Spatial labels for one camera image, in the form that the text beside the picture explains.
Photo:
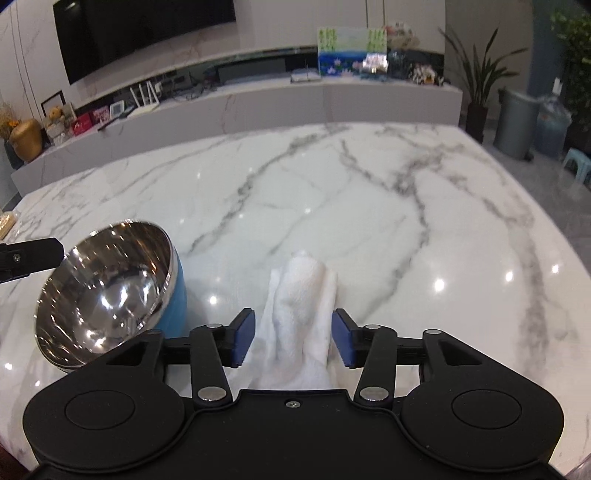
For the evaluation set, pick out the white paper towel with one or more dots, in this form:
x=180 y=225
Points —
x=290 y=350

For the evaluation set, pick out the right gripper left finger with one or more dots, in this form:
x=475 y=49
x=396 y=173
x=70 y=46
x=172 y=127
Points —
x=215 y=344

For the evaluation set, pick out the green blue painted picture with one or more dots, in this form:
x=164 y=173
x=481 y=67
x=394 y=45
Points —
x=341 y=50

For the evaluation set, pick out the blue water jug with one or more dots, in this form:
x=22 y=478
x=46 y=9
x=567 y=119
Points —
x=553 y=122

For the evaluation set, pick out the red pink box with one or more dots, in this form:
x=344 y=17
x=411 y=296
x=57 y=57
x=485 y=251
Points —
x=88 y=120

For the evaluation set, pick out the white wifi router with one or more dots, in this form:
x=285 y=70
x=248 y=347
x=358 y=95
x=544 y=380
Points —
x=145 y=98

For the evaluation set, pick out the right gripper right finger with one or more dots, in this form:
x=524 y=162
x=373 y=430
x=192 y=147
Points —
x=372 y=345

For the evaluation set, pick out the gold vase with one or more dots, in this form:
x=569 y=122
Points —
x=26 y=140

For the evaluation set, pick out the blue stainless steel bowl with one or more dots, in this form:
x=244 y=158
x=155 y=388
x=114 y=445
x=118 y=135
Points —
x=114 y=285

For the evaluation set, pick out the light blue plastic stool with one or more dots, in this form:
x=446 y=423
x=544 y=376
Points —
x=581 y=164

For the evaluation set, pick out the black photo frame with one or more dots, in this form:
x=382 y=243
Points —
x=55 y=100

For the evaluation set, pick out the potted long-leaf plant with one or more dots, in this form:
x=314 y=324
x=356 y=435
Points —
x=479 y=73

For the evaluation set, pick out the grey trash bin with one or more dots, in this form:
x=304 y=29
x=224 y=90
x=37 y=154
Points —
x=517 y=123

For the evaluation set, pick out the black wall television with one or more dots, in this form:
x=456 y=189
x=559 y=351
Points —
x=94 y=33

